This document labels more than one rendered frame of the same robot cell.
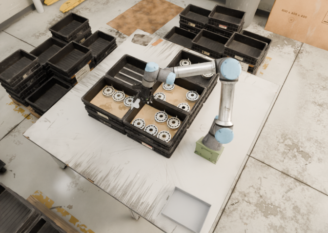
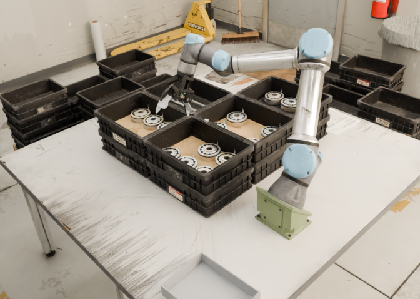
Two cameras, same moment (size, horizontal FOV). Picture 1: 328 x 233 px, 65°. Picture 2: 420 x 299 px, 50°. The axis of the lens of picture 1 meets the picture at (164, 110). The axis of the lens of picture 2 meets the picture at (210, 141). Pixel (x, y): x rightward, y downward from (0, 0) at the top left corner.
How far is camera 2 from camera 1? 83 cm
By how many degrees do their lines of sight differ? 24
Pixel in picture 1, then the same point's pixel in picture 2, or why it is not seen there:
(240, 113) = (360, 177)
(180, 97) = (252, 134)
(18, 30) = (63, 81)
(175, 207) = (192, 289)
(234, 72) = (318, 45)
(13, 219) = not seen: outside the picture
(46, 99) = not seen: hidden behind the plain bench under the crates
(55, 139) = (40, 170)
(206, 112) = not seen: hidden behind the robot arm
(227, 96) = (307, 89)
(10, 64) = (29, 96)
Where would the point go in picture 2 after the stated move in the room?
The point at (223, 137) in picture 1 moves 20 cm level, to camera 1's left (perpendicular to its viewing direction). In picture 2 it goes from (295, 161) to (239, 156)
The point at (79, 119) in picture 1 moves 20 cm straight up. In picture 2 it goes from (87, 151) to (80, 118)
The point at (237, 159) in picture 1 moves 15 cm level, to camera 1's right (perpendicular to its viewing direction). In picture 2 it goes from (335, 240) to (377, 246)
